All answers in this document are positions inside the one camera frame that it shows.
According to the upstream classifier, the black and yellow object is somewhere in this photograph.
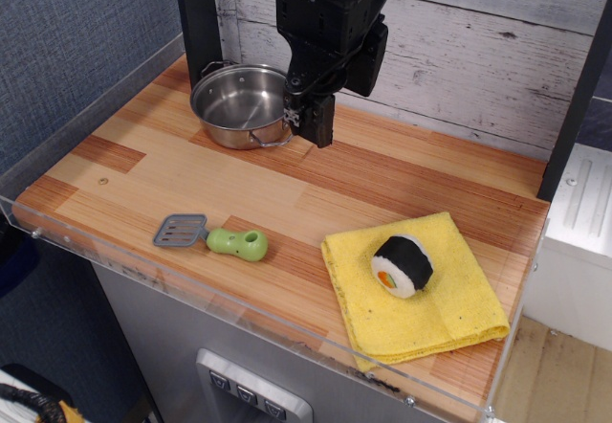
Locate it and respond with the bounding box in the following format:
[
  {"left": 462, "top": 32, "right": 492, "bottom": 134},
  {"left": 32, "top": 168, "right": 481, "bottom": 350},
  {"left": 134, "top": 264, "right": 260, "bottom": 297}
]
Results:
[{"left": 1, "top": 365, "right": 86, "bottom": 422}]

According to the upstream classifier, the yellow folded cloth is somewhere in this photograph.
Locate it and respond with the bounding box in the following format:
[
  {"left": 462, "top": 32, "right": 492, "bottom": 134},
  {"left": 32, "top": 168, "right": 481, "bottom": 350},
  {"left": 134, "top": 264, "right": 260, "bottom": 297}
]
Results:
[{"left": 321, "top": 212, "right": 510, "bottom": 372}]

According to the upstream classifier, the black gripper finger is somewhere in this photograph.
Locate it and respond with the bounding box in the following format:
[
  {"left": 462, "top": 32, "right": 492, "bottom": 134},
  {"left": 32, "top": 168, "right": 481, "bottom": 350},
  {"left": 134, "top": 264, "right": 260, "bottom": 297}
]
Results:
[
  {"left": 283, "top": 90, "right": 310, "bottom": 135},
  {"left": 301, "top": 95, "right": 335, "bottom": 148}
]

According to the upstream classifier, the white ribbed box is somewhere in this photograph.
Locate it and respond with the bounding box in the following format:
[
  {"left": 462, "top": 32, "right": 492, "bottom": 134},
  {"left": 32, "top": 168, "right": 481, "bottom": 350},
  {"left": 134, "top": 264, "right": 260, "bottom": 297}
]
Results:
[{"left": 523, "top": 144, "right": 611, "bottom": 349}]

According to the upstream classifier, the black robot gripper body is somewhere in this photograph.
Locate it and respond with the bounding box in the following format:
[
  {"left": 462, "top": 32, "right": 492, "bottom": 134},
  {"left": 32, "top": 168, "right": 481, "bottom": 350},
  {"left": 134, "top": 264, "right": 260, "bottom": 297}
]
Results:
[{"left": 275, "top": 0, "right": 388, "bottom": 98}]

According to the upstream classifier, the black vertical post right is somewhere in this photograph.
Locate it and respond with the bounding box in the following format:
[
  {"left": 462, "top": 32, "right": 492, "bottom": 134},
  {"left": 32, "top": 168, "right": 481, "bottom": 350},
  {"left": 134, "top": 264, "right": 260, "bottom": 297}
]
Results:
[{"left": 536, "top": 0, "right": 611, "bottom": 202}]

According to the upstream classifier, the green handled grey toy spatula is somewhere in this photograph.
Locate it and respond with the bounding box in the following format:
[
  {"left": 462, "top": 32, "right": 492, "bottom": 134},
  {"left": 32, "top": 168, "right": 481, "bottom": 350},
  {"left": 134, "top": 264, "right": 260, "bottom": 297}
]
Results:
[{"left": 153, "top": 213, "right": 269, "bottom": 262}]

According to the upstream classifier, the toy sushi roll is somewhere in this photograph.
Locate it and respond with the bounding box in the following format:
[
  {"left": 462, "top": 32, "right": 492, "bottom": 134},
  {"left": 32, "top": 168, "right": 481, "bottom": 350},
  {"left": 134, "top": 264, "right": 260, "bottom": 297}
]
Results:
[{"left": 370, "top": 234, "right": 434, "bottom": 299}]

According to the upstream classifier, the clear acrylic table guard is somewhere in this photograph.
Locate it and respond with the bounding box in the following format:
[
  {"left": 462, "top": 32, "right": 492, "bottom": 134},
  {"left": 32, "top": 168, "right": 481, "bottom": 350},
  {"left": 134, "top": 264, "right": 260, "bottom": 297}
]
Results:
[{"left": 1, "top": 39, "right": 548, "bottom": 422}]

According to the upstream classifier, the black vertical post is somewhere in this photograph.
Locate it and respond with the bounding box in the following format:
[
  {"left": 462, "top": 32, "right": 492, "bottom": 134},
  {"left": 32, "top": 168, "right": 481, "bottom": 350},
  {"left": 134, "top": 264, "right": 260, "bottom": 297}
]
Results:
[
  {"left": 178, "top": 0, "right": 223, "bottom": 87},
  {"left": 536, "top": 0, "right": 611, "bottom": 202}
]

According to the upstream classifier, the black vertical post left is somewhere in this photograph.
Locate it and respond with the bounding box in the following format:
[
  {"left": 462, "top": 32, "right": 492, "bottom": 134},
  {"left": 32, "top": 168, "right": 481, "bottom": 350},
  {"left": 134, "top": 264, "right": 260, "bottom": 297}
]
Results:
[{"left": 178, "top": 0, "right": 223, "bottom": 87}]

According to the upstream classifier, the small stainless steel pot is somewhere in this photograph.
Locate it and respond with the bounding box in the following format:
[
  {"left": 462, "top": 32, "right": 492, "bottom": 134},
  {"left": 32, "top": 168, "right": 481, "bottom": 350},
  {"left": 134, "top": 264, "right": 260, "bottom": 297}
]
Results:
[{"left": 190, "top": 61, "right": 293, "bottom": 150}]

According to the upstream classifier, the silver dispenser button panel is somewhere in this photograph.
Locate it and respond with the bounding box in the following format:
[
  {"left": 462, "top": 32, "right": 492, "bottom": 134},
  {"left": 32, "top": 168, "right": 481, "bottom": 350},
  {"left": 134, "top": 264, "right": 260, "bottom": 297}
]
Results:
[{"left": 196, "top": 348, "right": 314, "bottom": 422}]

